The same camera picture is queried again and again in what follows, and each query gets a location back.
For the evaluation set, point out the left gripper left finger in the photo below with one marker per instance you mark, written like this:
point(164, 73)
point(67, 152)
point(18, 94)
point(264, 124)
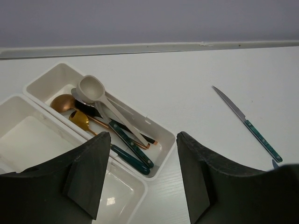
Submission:
point(64, 190)

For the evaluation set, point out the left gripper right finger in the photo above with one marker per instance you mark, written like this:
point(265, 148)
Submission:
point(221, 191)

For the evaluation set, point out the gold spoon teal handle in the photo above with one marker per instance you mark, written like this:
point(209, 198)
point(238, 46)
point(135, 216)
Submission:
point(82, 121)

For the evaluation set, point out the black spoon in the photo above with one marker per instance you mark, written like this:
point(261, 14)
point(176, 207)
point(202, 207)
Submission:
point(90, 110)

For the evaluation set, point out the copper spoon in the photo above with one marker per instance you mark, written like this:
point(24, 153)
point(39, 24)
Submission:
point(66, 102)

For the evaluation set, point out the steel spoon teal handle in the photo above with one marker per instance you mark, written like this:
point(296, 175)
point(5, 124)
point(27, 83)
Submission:
point(127, 140)

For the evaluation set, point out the beige plastic spoon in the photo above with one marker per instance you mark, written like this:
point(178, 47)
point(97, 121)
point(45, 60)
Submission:
point(91, 90)

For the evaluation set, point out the blue plastic knife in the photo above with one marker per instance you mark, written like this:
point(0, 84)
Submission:
point(275, 165)

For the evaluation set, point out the white container left compartment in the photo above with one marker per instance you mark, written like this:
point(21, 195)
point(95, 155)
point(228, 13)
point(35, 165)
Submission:
point(29, 136)

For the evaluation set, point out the white container compartment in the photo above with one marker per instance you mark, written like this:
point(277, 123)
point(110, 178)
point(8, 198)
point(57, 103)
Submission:
point(29, 136)
point(63, 79)

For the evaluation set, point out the white container right compartment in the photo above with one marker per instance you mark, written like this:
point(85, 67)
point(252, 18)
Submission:
point(63, 79)

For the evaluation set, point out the steel knife teal handle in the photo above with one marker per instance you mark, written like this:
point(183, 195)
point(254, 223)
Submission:
point(250, 126)

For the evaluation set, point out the aluminium rail back edge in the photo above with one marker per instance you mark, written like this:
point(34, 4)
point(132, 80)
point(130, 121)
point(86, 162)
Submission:
point(137, 48)

